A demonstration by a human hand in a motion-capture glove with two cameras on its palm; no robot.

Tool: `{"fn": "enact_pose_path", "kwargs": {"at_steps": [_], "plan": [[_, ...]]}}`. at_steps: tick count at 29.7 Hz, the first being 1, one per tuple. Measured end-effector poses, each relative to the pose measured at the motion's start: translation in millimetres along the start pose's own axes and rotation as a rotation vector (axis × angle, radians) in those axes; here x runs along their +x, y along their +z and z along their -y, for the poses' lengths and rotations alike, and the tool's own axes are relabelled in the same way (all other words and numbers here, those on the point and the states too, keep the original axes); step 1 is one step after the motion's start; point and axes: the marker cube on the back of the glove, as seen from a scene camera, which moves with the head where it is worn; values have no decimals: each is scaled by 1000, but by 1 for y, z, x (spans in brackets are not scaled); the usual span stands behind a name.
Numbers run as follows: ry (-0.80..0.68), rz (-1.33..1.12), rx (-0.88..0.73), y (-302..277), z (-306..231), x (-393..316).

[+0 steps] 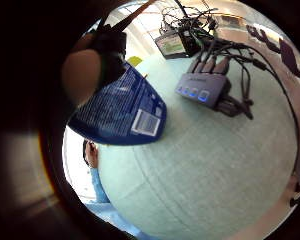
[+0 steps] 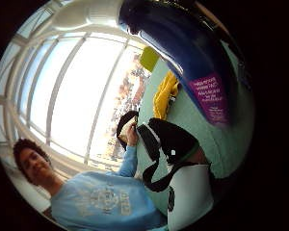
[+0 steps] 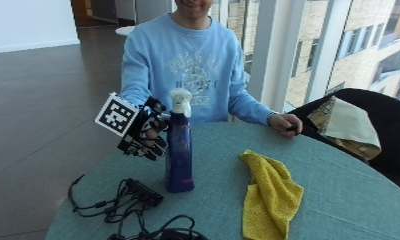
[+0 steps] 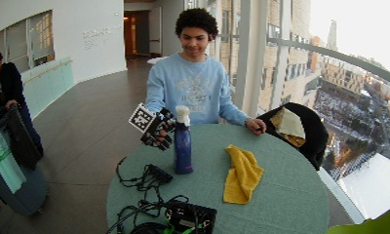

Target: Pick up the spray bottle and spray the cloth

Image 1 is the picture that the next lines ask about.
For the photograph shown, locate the blue printed box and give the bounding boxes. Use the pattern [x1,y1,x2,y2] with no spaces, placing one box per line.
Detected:
[67,61,168,147]

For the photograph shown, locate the yellow paper note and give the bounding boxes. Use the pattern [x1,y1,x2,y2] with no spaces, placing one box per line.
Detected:
[126,55,144,68]

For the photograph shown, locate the small screen device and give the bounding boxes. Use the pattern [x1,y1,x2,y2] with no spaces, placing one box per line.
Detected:
[154,31,188,60]

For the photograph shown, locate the the person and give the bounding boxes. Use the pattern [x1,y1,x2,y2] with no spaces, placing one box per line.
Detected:
[82,139,158,240]

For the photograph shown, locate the black box device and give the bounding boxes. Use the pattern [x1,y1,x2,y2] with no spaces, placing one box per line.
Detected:
[178,27,204,58]

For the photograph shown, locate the grey hub with blue lights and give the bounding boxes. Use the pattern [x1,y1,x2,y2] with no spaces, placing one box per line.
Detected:
[174,71,233,110]

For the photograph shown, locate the black table clamp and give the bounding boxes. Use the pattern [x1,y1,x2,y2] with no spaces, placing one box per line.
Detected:
[288,181,300,208]

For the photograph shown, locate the tangle of black cables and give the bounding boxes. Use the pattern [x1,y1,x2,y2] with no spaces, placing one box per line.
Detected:
[159,0,224,41]

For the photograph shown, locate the black cable with plug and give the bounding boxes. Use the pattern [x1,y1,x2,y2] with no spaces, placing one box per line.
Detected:
[219,54,255,121]

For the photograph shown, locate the dark purple wall decoration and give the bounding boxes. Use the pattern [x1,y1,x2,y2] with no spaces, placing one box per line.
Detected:
[246,24,300,79]

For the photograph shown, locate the long black cable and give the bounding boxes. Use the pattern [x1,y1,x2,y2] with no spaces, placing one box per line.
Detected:
[223,41,300,183]

